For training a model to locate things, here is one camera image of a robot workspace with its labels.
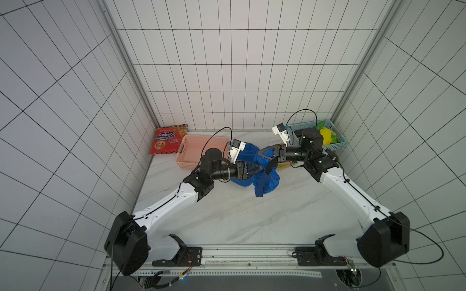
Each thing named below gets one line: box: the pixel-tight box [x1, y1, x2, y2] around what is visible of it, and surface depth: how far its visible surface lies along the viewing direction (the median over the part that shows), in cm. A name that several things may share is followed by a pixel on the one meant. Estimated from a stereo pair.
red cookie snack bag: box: [148, 124, 189, 155], surface depth 112 cm
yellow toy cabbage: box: [319, 127, 332, 146], surface depth 106 cm
